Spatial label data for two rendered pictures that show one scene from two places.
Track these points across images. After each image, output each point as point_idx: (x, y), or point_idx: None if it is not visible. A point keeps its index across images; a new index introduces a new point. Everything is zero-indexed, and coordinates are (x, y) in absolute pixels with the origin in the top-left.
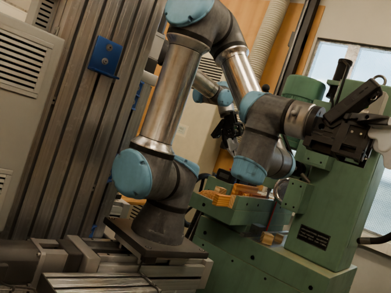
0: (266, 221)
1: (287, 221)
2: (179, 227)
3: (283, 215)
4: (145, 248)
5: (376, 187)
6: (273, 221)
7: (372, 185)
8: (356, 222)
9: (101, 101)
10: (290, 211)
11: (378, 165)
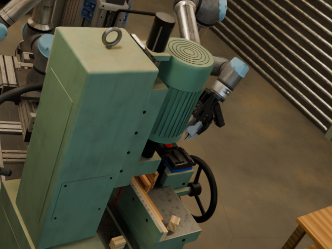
0: (115, 191)
1: (146, 243)
2: (30, 74)
3: (139, 221)
4: (17, 67)
5: (49, 162)
6: (125, 208)
7: (38, 141)
8: (26, 167)
9: (73, 5)
10: (151, 232)
11: (42, 121)
